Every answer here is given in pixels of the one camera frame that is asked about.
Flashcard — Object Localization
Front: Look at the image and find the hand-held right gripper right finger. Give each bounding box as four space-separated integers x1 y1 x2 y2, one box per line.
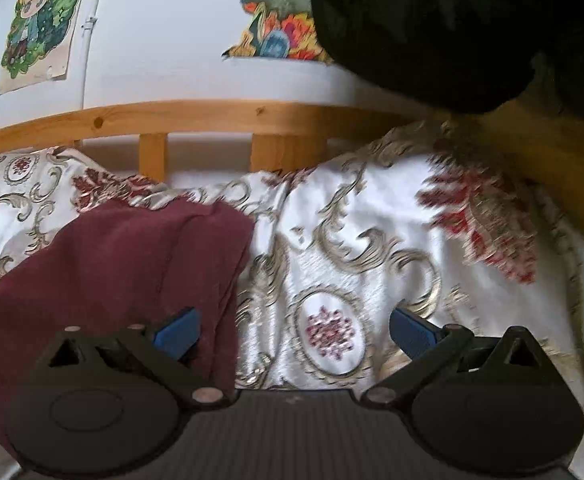
362 307 557 406

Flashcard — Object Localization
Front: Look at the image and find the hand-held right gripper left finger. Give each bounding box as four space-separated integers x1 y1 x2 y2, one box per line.
33 307 227 407

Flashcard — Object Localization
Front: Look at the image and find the maroon shirt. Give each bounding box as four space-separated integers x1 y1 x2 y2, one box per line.
0 197 255 461

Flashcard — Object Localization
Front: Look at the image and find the floral white bedspread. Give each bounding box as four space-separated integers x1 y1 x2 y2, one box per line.
0 120 584 480

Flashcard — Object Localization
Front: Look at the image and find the black cloth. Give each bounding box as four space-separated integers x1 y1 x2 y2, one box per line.
309 0 584 126

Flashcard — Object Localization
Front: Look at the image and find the wooden bed frame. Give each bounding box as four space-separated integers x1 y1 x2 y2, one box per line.
0 77 584 281

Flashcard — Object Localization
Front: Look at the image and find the white wall cable conduit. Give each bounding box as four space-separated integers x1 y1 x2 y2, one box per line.
74 0 110 111

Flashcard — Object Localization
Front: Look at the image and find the colourful cartoon wall poster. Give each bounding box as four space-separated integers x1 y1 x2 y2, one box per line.
221 0 335 66

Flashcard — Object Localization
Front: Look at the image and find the cartoon figure wall poster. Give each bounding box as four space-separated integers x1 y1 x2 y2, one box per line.
0 0 95 96

